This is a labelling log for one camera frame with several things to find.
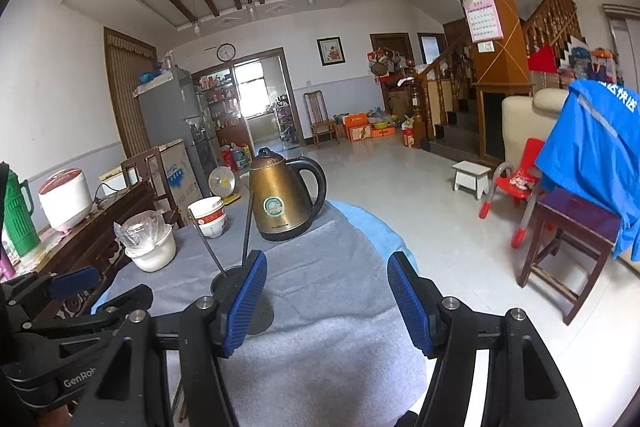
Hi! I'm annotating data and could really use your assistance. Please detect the hanging kitchenware cluster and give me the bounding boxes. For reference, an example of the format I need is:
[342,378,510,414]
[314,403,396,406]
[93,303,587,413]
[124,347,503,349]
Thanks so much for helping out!
[367,47,416,80]

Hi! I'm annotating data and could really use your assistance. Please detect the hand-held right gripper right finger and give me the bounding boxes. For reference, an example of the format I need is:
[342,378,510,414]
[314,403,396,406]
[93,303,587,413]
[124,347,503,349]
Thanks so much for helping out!
[387,251,586,427]

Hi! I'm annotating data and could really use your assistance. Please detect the cream sofa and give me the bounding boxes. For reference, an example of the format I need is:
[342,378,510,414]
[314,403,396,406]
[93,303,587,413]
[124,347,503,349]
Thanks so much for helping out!
[501,88,571,178]

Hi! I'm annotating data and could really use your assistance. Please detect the pink wall calendar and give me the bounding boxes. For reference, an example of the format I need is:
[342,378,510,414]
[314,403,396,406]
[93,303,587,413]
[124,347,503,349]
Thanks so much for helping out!
[452,0,505,44]

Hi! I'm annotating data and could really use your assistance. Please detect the framed flower picture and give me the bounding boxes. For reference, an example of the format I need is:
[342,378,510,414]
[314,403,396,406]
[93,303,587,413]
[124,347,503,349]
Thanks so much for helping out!
[316,37,345,66]

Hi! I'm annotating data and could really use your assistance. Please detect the grey refrigerator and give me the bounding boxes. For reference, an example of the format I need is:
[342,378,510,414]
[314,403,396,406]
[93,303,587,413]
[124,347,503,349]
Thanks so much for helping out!
[137,68,223,198]

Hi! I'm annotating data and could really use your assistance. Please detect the carved wooden sideboard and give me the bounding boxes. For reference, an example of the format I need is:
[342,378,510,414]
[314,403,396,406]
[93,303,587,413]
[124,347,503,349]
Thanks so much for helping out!
[15,179,183,323]

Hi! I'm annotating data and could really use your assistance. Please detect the clear plastic bag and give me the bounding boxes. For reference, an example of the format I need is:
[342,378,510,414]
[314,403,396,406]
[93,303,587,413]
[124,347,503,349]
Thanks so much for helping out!
[114,210,173,253]

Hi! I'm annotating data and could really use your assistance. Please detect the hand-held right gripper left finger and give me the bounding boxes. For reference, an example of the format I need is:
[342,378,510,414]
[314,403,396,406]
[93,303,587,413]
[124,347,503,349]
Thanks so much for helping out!
[70,250,273,427]

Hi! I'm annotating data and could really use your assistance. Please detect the brown wooden chair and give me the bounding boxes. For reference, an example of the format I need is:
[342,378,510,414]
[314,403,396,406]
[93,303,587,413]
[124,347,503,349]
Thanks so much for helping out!
[303,90,340,148]

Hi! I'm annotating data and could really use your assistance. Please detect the light blue table cover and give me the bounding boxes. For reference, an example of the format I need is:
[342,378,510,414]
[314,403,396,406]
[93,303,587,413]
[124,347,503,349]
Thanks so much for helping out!
[91,199,417,313]

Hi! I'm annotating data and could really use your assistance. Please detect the wooden pillar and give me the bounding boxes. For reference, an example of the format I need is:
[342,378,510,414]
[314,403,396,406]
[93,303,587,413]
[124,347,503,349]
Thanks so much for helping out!
[421,0,535,162]

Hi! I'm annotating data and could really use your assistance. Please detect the wooden stool purple seat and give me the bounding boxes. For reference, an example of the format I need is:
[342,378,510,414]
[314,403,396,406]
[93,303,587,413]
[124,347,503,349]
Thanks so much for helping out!
[518,189,623,325]

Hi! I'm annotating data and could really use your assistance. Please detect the white pot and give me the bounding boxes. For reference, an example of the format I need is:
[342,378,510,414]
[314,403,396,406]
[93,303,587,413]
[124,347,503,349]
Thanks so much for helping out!
[125,229,177,273]

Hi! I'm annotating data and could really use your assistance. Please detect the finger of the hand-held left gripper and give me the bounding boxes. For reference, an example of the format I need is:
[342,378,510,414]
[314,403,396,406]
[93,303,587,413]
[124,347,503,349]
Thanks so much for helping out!
[47,266,103,300]
[75,284,154,328]

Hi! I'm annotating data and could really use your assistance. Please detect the large water bottles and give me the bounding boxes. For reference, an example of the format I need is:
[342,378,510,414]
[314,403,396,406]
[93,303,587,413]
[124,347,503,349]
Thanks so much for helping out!
[222,144,251,172]

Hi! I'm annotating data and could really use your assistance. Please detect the blue jacket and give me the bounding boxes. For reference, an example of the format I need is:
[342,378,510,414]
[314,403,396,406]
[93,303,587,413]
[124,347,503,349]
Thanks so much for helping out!
[535,79,640,263]

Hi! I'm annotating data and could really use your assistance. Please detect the small white stool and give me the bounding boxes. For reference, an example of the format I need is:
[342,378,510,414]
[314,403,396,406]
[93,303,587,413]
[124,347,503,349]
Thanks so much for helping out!
[452,160,492,200]

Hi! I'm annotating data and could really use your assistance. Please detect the wooden staircase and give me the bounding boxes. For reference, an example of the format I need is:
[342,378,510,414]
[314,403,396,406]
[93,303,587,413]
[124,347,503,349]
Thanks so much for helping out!
[415,0,583,158]

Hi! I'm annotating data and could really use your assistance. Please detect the grey chopstick holder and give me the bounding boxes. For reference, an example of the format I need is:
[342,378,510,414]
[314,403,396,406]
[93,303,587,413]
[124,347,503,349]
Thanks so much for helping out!
[210,263,276,337]

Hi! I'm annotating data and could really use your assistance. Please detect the gold electric kettle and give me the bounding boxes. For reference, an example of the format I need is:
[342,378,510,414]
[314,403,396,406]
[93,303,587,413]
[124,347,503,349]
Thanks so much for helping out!
[247,147,328,243]

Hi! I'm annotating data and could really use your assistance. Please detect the red gift box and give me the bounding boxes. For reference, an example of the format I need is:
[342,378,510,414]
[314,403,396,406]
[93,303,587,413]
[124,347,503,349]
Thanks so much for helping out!
[401,114,426,148]

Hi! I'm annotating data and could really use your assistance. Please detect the orange cardboard box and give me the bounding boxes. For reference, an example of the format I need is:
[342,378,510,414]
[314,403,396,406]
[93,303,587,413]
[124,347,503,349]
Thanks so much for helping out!
[344,113,373,142]

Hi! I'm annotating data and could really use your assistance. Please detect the red child chair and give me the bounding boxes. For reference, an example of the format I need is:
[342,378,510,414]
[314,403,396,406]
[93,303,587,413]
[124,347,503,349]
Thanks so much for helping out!
[479,138,547,249]

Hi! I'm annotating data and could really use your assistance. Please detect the kitchen storage shelf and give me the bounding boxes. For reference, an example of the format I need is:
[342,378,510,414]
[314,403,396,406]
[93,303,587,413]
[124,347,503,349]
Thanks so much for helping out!
[200,74,241,148]

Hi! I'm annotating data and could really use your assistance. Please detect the green thermos flask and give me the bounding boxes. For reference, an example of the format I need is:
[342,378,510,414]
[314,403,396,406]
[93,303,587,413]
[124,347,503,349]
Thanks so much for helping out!
[0,163,42,258]

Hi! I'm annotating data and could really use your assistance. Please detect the white rice cooker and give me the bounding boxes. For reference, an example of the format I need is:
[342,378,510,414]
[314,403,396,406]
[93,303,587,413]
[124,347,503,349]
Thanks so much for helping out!
[39,168,93,234]

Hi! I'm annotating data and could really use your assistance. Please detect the stack of coloured basins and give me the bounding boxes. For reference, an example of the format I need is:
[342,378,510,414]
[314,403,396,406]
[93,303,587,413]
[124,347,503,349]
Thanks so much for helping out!
[367,107,396,130]

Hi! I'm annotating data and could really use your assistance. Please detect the dark wooden chair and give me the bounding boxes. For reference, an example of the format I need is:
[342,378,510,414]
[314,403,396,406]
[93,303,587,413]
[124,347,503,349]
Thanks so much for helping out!
[120,147,181,228]

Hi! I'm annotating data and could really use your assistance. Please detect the white chest freezer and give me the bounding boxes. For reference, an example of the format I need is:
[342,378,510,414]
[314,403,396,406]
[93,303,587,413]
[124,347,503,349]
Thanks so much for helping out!
[150,139,203,212]

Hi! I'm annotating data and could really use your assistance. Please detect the cream box appliance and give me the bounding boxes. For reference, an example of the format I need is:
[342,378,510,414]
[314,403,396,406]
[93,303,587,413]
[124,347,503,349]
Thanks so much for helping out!
[98,167,136,198]

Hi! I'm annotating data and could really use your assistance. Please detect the grey tablecloth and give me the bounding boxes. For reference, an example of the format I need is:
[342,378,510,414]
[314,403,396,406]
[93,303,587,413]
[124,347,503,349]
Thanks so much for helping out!
[92,202,428,427]

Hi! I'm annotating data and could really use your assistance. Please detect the small white fan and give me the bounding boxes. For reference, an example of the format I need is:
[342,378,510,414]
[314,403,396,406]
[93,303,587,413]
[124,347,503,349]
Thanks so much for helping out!
[207,167,238,206]

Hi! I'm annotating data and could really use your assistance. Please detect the dark metal chopstick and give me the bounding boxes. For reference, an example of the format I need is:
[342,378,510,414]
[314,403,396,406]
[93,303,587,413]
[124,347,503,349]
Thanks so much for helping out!
[242,194,254,268]
[188,208,228,278]

